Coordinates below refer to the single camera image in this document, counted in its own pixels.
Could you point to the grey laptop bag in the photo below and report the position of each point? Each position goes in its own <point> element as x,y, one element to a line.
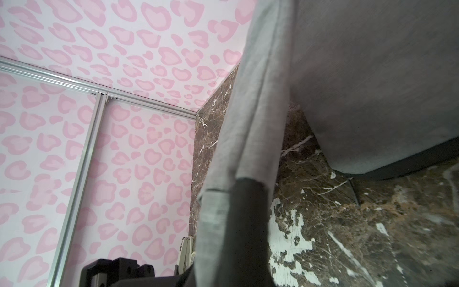
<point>232,233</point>
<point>378,82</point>

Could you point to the beige power strip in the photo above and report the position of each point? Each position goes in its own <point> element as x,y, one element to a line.
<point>186,255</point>

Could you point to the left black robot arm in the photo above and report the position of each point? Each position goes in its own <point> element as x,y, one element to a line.
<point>123,272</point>

